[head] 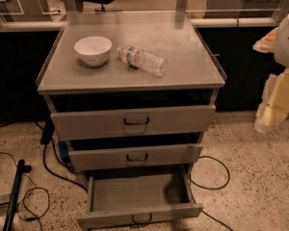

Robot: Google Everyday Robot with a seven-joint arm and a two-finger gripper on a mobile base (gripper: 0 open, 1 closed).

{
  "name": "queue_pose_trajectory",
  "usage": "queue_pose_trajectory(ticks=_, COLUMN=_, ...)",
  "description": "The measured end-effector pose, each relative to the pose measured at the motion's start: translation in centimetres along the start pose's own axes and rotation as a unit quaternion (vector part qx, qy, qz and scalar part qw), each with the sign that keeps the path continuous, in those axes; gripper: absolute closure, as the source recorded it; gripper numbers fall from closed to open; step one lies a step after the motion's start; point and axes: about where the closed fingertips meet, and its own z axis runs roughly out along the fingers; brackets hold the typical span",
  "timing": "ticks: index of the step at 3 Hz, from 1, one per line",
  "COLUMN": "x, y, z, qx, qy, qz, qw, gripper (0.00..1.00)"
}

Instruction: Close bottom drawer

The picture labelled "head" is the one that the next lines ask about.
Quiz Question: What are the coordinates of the grey bottom drawer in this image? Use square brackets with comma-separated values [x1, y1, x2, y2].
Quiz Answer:
[77, 169, 202, 231]

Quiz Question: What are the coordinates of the grey drawer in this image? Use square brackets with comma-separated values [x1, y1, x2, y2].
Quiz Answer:
[77, 169, 202, 231]
[51, 105, 216, 141]
[68, 143, 202, 170]

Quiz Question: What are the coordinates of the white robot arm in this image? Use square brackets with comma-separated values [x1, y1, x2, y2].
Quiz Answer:
[253, 13, 289, 133]

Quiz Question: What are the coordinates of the grey top drawer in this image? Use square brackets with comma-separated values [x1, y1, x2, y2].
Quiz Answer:
[51, 105, 216, 141]

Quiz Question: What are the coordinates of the grey metal drawer cabinet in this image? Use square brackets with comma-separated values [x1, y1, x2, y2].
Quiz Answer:
[38, 13, 225, 171]

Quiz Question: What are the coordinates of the grey middle drawer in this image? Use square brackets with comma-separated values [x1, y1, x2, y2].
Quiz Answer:
[68, 143, 202, 170]

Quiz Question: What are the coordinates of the clear plastic water bottle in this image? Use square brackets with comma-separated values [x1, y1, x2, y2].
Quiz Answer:
[117, 46, 167, 77]

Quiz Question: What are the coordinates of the white ceramic bowl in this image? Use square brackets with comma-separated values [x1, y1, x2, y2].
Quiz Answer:
[74, 37, 112, 66]

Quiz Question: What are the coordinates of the black metal stand bar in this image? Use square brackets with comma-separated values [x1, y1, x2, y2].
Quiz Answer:
[3, 159, 31, 231]

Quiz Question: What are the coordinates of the black floor cable right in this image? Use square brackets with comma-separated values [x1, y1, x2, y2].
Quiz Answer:
[189, 155, 235, 231]

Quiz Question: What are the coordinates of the black floor cable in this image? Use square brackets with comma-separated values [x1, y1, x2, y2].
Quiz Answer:
[33, 120, 89, 193]
[189, 155, 235, 231]

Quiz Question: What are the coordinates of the black floor cable left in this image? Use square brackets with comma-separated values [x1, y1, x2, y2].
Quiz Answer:
[33, 120, 89, 193]

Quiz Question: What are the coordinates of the white horizontal rail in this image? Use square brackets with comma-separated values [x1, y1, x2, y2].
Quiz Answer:
[0, 17, 278, 32]

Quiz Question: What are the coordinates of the thin black wire loop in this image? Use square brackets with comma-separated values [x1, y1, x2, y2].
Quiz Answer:
[0, 149, 51, 231]

